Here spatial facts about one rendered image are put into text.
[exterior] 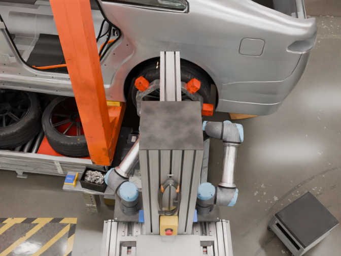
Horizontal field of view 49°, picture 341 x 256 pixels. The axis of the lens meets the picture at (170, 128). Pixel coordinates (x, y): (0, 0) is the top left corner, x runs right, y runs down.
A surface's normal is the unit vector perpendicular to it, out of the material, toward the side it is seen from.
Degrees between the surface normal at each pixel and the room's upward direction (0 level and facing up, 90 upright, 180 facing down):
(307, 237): 0
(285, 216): 0
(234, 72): 90
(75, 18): 90
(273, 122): 0
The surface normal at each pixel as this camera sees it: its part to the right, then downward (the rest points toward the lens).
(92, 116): -0.11, 0.78
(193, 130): 0.02, -0.62
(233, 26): -0.11, 0.63
